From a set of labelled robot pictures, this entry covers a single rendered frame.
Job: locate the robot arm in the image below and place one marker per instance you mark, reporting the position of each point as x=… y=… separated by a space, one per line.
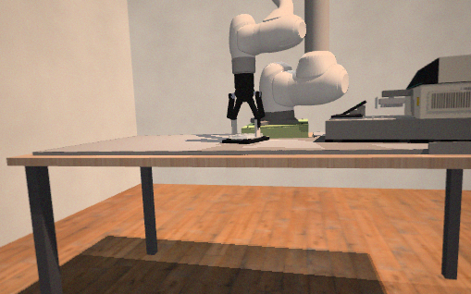
x=317 y=79

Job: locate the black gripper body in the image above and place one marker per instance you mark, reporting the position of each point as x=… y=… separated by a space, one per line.
x=244 y=82

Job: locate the black rectangular frame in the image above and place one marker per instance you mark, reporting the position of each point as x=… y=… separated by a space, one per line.
x=246 y=141

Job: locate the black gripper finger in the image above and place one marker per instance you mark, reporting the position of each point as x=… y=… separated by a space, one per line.
x=258 y=114
x=233 y=111

